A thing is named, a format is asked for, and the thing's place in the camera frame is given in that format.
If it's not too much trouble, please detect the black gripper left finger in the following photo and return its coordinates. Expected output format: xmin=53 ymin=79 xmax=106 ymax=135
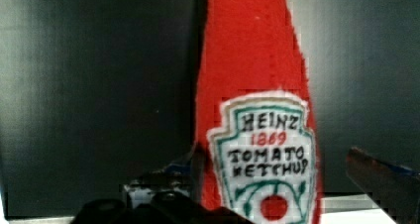
xmin=123 ymin=144 xmax=206 ymax=208

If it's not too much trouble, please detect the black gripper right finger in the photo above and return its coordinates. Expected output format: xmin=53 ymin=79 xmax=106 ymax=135
xmin=346 ymin=148 xmax=420 ymax=224

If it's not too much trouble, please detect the red plush ketchup bottle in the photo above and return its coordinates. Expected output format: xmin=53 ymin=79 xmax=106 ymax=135
xmin=195 ymin=0 xmax=322 ymax=224

